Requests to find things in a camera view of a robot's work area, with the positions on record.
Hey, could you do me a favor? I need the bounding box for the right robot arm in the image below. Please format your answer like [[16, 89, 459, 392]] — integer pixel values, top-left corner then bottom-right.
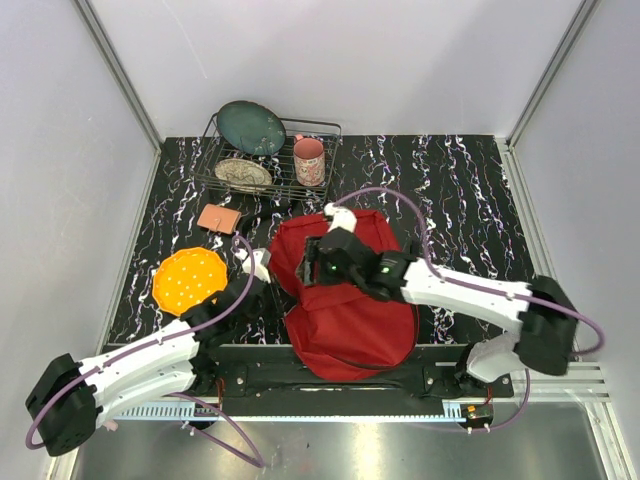
[[296, 228, 577, 397]]

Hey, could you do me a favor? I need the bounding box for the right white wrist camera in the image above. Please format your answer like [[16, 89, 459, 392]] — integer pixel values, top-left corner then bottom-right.
[[323, 203, 357, 233]]

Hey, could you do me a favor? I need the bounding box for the pink leather wallet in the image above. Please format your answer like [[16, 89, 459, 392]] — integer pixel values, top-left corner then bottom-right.
[[197, 204, 241, 234]]

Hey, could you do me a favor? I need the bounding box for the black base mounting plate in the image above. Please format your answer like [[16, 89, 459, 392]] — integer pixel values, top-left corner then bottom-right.
[[175, 345, 514, 400]]

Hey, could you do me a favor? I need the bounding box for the aluminium frame rail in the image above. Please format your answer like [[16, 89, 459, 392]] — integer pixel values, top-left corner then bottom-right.
[[96, 358, 609, 422]]

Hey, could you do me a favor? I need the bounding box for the dark wire dish rack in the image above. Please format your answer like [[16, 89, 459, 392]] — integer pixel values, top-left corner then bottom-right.
[[191, 114, 343, 202]]

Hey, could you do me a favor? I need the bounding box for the red student backpack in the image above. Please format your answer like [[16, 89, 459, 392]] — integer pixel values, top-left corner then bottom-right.
[[269, 214, 419, 366]]

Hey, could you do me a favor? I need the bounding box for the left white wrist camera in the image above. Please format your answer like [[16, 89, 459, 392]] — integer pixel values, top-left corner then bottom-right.
[[242, 248, 271, 283]]

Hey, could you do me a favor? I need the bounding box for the beige patterned plate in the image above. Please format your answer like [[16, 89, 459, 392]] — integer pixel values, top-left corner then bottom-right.
[[214, 158, 273, 193]]

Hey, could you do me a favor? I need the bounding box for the pink patterned mug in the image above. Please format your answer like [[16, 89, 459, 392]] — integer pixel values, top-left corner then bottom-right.
[[293, 134, 325, 187]]

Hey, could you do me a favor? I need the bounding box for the teal round plate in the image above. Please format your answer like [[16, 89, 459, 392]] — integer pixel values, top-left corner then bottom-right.
[[217, 100, 286, 156]]

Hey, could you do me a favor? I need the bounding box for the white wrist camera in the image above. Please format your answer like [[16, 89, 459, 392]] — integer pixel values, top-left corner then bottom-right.
[[242, 248, 271, 283], [323, 203, 357, 233]]

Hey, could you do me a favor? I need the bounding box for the orange yellow plate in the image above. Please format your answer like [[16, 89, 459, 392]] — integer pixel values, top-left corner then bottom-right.
[[152, 247, 228, 317]]

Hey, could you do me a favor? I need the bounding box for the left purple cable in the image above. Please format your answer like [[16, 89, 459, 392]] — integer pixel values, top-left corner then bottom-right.
[[24, 233, 266, 469]]

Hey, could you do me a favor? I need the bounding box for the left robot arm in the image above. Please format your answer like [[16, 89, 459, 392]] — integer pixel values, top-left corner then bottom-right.
[[25, 274, 270, 457]]

